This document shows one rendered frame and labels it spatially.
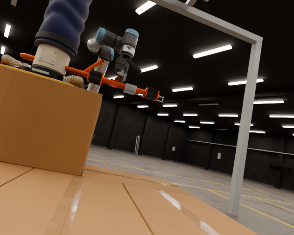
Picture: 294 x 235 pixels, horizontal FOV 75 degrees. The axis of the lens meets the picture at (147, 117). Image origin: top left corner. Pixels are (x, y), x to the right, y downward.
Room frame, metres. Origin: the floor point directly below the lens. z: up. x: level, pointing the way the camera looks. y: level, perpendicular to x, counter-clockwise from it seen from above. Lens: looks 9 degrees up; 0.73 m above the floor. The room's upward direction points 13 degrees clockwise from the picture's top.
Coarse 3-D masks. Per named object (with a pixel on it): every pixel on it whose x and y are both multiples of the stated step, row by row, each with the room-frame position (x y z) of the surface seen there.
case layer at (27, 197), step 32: (0, 192) 0.53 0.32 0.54; (32, 192) 0.58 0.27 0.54; (64, 192) 0.64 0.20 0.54; (96, 192) 0.72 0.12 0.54; (128, 192) 0.83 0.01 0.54; (160, 192) 0.97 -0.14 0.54; (0, 224) 0.38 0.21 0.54; (32, 224) 0.41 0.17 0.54; (64, 224) 0.44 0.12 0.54; (96, 224) 0.47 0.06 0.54; (128, 224) 0.51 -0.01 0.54; (160, 224) 0.56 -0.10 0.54; (192, 224) 0.62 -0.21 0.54; (224, 224) 0.69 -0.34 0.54
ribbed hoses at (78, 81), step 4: (4, 56) 0.89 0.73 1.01; (8, 56) 0.90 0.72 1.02; (4, 60) 0.90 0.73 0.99; (8, 60) 0.90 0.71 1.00; (12, 60) 0.90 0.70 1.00; (16, 60) 0.99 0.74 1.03; (8, 64) 0.91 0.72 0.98; (12, 64) 0.90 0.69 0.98; (16, 64) 0.91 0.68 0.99; (68, 76) 0.97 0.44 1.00; (72, 76) 0.97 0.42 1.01; (76, 76) 0.97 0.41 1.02; (64, 80) 0.96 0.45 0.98; (68, 80) 0.96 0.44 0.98; (72, 80) 0.97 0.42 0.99; (76, 80) 0.97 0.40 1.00; (80, 80) 0.99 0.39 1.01; (76, 84) 1.07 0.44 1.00; (80, 84) 1.05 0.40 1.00
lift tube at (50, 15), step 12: (60, 0) 0.94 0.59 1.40; (72, 0) 0.96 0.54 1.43; (84, 0) 1.01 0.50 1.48; (48, 12) 0.96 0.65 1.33; (60, 12) 0.95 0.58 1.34; (72, 12) 0.96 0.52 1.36; (84, 12) 1.02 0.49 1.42; (48, 24) 0.94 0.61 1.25; (60, 24) 0.95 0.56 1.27; (72, 24) 0.99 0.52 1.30; (72, 36) 0.99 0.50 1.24; (72, 60) 1.12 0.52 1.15
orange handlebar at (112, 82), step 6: (24, 54) 0.99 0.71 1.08; (30, 60) 1.03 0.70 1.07; (66, 66) 1.04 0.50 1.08; (72, 72) 1.08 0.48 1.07; (78, 72) 1.05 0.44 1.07; (84, 72) 1.06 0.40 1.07; (114, 84) 1.10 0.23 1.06; (120, 84) 1.11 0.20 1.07; (138, 90) 1.14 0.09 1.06; (144, 90) 1.14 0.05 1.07
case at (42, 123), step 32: (0, 96) 0.83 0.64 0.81; (32, 96) 0.86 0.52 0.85; (64, 96) 0.89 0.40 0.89; (96, 96) 0.92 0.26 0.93; (0, 128) 0.84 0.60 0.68; (32, 128) 0.87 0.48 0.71; (64, 128) 0.90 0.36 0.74; (0, 160) 0.85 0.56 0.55; (32, 160) 0.88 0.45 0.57; (64, 160) 0.91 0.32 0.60
